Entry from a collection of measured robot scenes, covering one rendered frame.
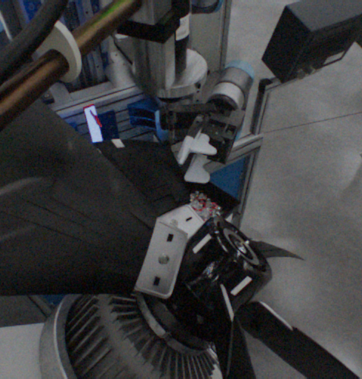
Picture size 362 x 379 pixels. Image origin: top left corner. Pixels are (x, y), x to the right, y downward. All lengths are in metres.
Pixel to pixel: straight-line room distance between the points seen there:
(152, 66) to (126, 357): 0.35
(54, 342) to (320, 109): 2.60
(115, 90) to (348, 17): 0.72
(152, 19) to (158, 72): 0.06
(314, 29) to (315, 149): 1.59
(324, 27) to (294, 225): 1.27
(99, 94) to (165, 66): 0.93
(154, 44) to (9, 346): 0.42
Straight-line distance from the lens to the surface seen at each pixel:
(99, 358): 0.49
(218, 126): 0.68
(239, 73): 0.80
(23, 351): 0.54
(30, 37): 0.18
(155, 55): 0.29
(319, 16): 1.05
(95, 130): 0.80
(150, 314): 0.48
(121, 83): 1.26
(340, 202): 2.26
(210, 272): 0.44
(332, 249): 2.04
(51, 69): 0.19
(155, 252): 0.43
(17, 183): 0.35
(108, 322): 0.49
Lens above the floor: 1.64
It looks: 51 degrees down
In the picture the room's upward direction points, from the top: straight up
